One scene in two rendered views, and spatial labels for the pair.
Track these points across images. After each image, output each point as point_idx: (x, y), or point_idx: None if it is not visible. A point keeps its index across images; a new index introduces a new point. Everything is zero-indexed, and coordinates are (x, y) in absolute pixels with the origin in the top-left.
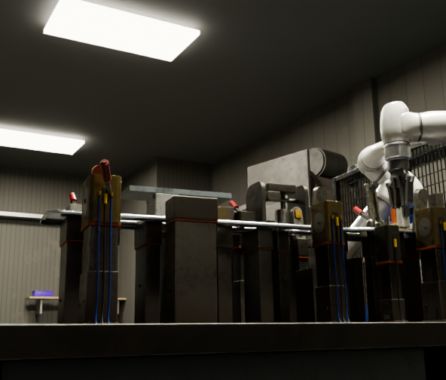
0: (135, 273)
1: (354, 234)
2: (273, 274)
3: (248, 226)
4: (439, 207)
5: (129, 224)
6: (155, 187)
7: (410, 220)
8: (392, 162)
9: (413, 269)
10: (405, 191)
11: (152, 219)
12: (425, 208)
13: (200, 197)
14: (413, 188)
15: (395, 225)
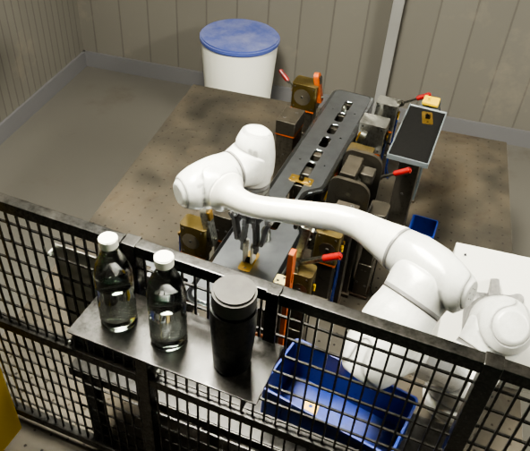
0: None
1: (276, 229)
2: None
3: (307, 163)
4: (183, 218)
5: (354, 123)
6: (405, 114)
7: (343, 368)
8: None
9: None
10: (239, 223)
11: (329, 123)
12: (196, 216)
13: (280, 114)
14: (232, 225)
15: (214, 211)
